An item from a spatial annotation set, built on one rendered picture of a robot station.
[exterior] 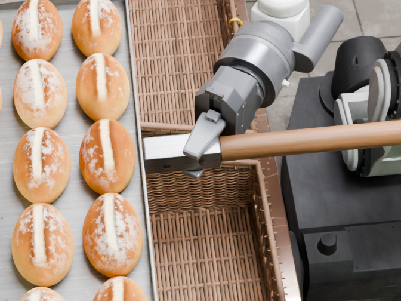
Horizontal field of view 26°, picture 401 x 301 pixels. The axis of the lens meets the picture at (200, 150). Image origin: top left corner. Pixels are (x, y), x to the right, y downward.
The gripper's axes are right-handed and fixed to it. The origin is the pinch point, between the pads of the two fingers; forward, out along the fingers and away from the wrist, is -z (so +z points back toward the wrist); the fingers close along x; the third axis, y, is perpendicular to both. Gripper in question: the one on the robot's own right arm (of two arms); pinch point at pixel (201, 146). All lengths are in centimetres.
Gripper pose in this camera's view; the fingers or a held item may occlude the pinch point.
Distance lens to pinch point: 102.9
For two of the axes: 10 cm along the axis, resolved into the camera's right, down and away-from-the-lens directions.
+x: 0.0, -5.7, -8.2
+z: 4.8, -7.2, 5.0
